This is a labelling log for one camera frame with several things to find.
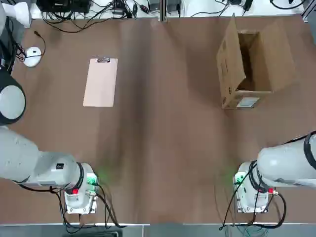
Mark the beige clipboard with metal clip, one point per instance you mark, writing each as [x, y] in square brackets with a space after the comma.
[100, 84]

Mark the brown cardboard box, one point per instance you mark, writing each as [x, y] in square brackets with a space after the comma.
[229, 74]

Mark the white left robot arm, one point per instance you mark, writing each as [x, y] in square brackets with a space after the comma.
[19, 158]

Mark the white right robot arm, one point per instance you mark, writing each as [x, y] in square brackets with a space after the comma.
[279, 163]

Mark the white desk lamp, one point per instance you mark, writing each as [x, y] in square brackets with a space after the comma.
[32, 58]

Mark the black power adapter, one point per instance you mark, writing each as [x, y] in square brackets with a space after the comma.
[248, 4]
[236, 2]

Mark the black flat electronic device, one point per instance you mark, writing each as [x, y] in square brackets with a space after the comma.
[63, 6]

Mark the aluminium frame post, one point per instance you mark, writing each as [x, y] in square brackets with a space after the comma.
[161, 11]

